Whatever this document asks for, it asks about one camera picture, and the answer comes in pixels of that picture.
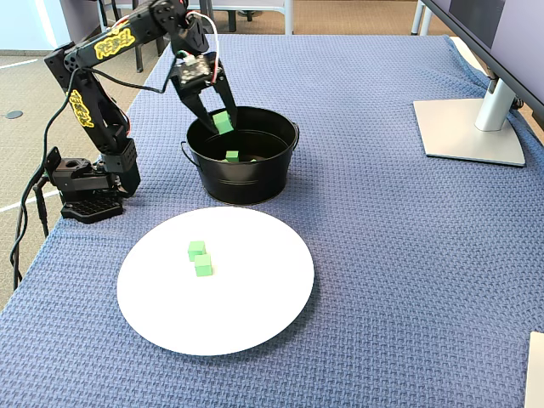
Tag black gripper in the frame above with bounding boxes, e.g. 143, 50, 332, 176
167, 10, 239, 136

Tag white round plate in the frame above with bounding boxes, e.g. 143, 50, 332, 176
116, 207, 316, 357

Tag black metal bucket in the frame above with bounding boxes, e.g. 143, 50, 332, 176
180, 105, 300, 206

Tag blue woven table cloth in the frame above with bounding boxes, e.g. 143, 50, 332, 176
0, 33, 544, 408

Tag monitor with silver stand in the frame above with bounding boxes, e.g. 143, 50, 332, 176
412, 0, 544, 169

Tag white flat board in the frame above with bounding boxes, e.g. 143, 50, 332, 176
523, 331, 544, 408

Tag black camera circuit board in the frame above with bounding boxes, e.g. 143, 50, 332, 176
174, 53, 218, 91

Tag red white servo wires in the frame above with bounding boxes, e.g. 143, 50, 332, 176
108, 10, 222, 137

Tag thin black camera cable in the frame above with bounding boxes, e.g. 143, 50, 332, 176
42, 59, 184, 171

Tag thick black cable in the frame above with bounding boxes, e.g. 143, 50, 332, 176
3, 169, 48, 294

